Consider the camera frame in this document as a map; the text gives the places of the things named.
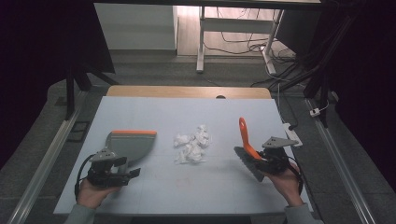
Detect black metal stand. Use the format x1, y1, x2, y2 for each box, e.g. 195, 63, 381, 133
64, 60, 120, 121
302, 12, 359, 129

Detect white power strip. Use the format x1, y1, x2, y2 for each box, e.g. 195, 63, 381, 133
282, 122, 304, 148

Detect white foam board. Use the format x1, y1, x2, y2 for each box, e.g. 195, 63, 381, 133
53, 95, 314, 217

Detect grey dustpan with orange edge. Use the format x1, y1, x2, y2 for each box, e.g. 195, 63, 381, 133
105, 130, 158, 174

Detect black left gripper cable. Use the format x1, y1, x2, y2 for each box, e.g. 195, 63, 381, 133
74, 153, 96, 201

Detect orange-handled grey brush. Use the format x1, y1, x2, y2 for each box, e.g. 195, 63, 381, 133
233, 117, 266, 183

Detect black plug with cable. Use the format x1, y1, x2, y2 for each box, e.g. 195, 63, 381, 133
281, 92, 299, 131

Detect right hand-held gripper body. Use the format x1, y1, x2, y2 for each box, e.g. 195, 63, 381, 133
261, 135, 299, 175

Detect dark curtain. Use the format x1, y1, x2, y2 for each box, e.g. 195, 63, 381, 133
323, 0, 396, 194
0, 0, 116, 171

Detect white cabinet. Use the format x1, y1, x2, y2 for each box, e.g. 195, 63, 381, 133
93, 3, 179, 51

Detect person's right hand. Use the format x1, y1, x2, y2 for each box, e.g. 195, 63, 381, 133
264, 163, 304, 207

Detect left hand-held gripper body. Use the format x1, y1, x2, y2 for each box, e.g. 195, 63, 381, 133
87, 148, 130, 188

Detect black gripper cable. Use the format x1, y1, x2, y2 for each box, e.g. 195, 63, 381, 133
74, 153, 96, 201
287, 155, 304, 196

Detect person's left hand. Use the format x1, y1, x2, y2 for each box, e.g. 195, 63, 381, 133
77, 179, 121, 210

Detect aluminium rail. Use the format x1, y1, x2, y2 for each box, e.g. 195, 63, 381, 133
304, 97, 378, 224
7, 90, 89, 224

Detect pile of white paper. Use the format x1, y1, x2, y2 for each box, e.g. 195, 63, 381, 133
173, 124, 211, 165

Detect black floor cables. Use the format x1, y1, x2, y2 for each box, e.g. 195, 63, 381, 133
204, 7, 314, 91

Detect white desk frame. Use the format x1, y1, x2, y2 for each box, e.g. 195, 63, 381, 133
195, 6, 285, 76

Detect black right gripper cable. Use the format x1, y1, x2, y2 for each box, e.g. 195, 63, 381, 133
287, 155, 304, 196

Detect black floor plate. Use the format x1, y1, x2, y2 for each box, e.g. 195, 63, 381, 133
65, 120, 92, 144

